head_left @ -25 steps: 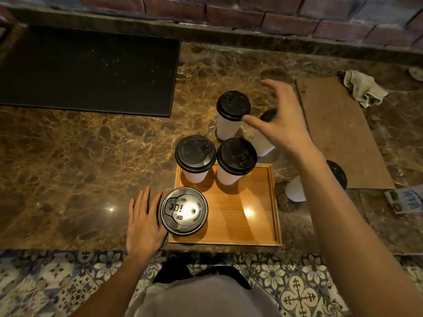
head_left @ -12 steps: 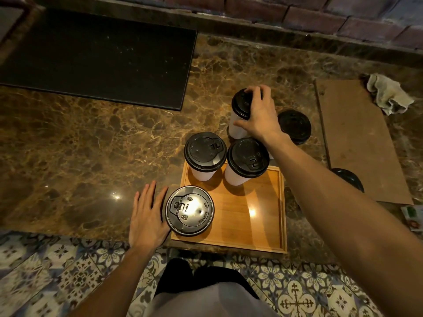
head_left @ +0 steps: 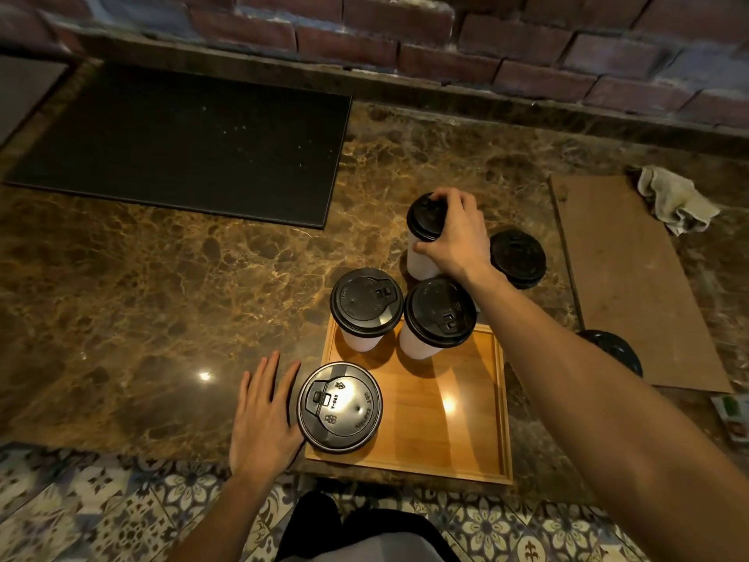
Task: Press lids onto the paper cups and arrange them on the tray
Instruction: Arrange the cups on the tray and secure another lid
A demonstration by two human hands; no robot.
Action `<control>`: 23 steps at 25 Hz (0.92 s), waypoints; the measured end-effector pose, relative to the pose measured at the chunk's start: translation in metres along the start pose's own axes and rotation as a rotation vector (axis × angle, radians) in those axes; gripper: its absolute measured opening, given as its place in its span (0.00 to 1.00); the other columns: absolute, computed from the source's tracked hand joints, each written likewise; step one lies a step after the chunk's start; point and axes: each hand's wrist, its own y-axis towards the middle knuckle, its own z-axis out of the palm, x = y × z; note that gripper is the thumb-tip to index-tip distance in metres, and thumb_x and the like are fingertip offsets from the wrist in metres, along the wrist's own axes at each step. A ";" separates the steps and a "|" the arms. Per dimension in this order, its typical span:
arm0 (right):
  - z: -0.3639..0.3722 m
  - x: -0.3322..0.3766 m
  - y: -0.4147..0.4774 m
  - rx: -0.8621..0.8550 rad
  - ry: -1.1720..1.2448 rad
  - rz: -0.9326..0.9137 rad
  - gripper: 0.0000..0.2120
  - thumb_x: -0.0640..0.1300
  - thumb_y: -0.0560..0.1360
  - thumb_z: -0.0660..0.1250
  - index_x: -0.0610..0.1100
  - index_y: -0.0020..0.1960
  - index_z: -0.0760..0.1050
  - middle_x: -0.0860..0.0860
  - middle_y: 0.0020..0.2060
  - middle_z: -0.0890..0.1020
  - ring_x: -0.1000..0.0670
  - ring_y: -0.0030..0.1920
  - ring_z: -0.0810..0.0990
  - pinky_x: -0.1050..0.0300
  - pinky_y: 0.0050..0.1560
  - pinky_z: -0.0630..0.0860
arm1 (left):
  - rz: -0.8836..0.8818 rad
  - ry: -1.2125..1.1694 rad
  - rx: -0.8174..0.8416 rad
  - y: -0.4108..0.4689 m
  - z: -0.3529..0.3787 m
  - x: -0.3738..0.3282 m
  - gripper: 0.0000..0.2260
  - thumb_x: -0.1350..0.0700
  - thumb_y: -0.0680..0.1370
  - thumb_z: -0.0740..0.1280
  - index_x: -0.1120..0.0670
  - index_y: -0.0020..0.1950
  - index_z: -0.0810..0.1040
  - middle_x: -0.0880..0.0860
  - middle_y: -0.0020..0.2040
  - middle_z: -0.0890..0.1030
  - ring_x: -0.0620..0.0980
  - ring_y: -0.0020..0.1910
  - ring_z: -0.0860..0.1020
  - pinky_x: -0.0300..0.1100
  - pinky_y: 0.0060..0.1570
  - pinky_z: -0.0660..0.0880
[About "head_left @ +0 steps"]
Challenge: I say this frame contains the person's right hand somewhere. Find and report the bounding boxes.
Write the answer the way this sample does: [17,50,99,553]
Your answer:
[412,187,508,288]

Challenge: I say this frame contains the person's left hand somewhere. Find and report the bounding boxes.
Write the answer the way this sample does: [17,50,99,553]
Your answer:
[228,351,307,480]

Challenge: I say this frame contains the white paper cup black lid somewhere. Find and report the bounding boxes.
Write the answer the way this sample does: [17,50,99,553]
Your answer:
[405,193,453,282]
[296,361,384,455]
[329,268,405,353]
[398,276,478,361]

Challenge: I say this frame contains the person's right forearm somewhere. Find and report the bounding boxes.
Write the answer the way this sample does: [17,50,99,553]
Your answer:
[468,268,749,562]

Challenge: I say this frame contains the person's left forearm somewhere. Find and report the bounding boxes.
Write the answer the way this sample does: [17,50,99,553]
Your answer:
[167,462,296,562]

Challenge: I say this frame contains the person's dark clothing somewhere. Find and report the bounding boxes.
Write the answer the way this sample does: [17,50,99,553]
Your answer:
[274,491,461,562]

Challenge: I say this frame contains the wooden tray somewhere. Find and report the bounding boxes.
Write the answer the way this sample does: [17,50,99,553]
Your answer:
[304,316,515,487]

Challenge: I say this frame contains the brown cardboard sheet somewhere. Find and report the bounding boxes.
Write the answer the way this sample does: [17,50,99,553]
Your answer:
[548,173,734,395]

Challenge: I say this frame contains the white crumpled cloth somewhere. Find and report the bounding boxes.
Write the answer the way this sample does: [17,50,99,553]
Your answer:
[636,165,722,237]

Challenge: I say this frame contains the black rectangular mat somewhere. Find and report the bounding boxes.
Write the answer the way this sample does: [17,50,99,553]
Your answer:
[5,61,353,230]

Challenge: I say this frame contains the white printed card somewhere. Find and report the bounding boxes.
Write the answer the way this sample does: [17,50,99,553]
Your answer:
[710,393,749,445]

